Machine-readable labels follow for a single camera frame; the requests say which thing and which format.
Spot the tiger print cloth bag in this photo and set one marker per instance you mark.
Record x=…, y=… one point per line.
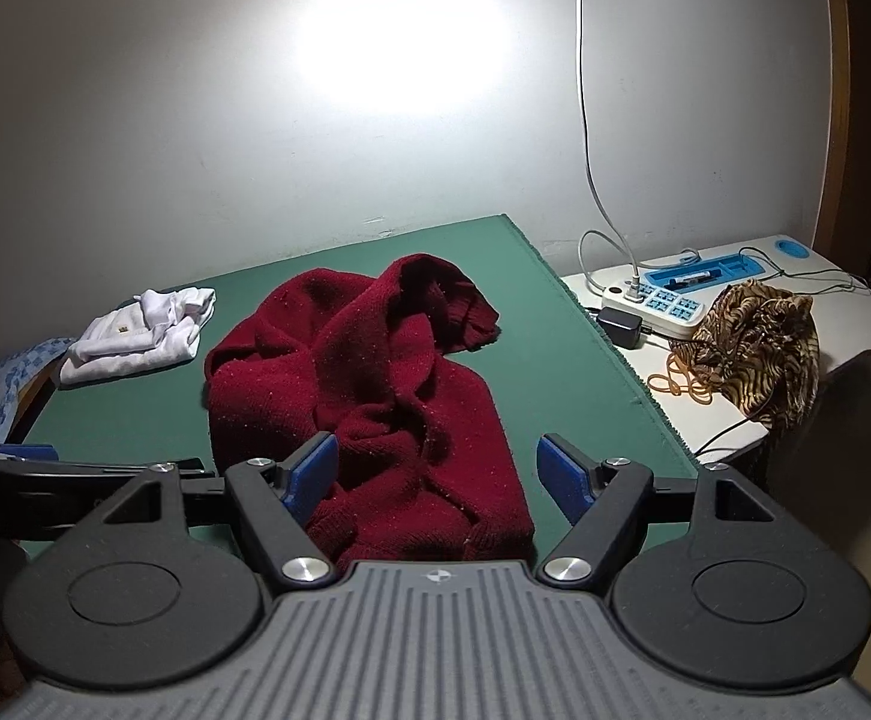
x=758, y=345

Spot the black marker pen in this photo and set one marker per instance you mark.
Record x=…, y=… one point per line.
x=690, y=279

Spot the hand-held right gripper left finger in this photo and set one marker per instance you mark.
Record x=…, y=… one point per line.
x=314, y=469

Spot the blue checkered cloth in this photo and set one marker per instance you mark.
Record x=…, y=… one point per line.
x=0, y=382

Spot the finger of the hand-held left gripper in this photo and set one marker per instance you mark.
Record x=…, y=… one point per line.
x=90, y=471
x=27, y=452

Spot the green felt table cover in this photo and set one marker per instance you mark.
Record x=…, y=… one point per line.
x=570, y=360

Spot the dark red knitted sweater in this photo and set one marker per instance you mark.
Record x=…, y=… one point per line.
x=375, y=390

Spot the white power strip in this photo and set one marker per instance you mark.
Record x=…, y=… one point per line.
x=653, y=313

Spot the black power adapter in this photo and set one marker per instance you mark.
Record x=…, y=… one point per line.
x=621, y=328

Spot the white folded garment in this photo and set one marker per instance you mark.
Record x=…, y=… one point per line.
x=128, y=345

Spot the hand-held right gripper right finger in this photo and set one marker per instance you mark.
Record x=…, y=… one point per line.
x=563, y=476

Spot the orange rubber bands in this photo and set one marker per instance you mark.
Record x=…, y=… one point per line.
x=679, y=382

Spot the white side table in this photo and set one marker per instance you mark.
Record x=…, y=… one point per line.
x=848, y=315

